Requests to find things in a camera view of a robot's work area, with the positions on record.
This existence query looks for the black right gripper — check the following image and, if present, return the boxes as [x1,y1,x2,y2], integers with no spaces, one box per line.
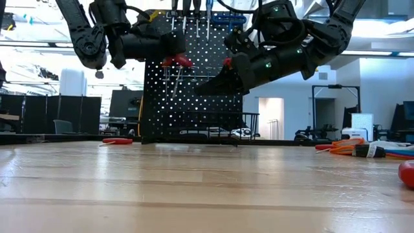
[193,50,279,96]

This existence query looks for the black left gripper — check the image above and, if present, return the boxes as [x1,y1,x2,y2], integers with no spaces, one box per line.
[160,30,188,59]

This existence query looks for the large black screwdriver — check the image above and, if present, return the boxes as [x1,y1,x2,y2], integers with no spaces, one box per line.
[182,0,191,36]

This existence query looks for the grey black handled screwdriver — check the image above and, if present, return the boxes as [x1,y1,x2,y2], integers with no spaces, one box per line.
[170,0,179,32]

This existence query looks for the small black screwdriver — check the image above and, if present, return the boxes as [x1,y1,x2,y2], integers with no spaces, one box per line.
[193,0,201,38]

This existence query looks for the silver ratchet wrench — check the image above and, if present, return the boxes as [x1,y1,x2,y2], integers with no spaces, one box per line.
[179,127,254,140]

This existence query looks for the black metal pegboard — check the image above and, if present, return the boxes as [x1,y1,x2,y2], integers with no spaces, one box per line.
[141,9,244,145]

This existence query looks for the dark monitor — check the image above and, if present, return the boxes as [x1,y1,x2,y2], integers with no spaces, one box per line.
[389,100,414,142]
[108,89,145,119]

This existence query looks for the white column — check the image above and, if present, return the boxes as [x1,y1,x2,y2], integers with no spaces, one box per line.
[59,68,87,97]

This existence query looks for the white glove with orange cuff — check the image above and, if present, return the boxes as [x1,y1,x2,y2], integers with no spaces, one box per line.
[331,138,414,155]

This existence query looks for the grey chair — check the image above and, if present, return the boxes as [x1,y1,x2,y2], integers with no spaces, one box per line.
[53,119,74,135]

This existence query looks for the white perforated panel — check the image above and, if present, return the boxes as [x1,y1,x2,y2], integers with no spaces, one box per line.
[351,113,374,142]

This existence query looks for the ceiling light strip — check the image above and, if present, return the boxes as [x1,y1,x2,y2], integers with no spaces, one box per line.
[341,49,393,56]

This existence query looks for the silver ring holder rail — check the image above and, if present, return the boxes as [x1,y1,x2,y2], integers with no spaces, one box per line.
[160,65,227,82]

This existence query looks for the silver screwdriver holder rail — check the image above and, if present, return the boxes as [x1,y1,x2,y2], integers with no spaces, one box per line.
[164,10,216,21]

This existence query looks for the black wire basket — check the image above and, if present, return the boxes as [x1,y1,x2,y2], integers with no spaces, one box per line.
[168,111,261,146]

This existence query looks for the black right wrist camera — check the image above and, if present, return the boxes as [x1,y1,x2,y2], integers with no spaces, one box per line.
[224,27,259,58]

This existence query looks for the yellow hanging cable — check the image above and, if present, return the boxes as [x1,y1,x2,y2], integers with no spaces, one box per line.
[137,95,145,137]

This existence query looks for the black stand frame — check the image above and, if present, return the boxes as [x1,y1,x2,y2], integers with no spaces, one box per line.
[312,84,361,130]

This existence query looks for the black partition wall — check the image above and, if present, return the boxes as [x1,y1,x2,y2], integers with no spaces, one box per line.
[0,93,102,135]

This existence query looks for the black metal rig frame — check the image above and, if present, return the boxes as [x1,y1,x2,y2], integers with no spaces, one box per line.
[0,133,327,146]

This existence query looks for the black tape cable wrap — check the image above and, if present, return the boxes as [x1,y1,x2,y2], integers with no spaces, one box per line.
[352,144,387,159]

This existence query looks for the blue cable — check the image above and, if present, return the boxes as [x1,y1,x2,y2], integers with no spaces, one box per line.
[384,148,414,156]

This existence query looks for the red cable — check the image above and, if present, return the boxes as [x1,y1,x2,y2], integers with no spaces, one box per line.
[386,152,414,161]

